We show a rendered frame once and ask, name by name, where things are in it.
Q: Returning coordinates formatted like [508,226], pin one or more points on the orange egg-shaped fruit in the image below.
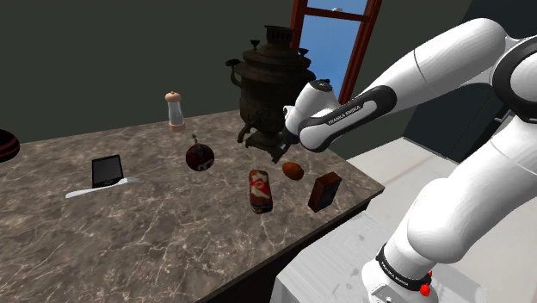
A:
[293,171]

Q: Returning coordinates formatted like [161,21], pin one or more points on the brown box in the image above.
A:
[323,192]

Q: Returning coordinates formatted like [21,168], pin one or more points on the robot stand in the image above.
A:
[327,268]

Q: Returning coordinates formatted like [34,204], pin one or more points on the red and white can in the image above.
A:
[260,191]

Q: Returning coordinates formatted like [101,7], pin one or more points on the red framed window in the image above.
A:
[331,46]

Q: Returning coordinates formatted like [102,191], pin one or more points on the white grinder with orange cap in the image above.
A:
[175,111]

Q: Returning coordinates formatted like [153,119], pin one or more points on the dark bronze samovar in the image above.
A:
[268,84]

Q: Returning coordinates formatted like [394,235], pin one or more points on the dark red round bottle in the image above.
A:
[199,158]

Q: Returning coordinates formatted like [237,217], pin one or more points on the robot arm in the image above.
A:
[457,210]

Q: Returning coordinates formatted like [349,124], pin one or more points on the dark striped bowl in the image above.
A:
[7,146]

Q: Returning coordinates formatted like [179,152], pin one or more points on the black phone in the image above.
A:
[107,170]

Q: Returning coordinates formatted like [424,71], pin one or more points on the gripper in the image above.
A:
[290,139]

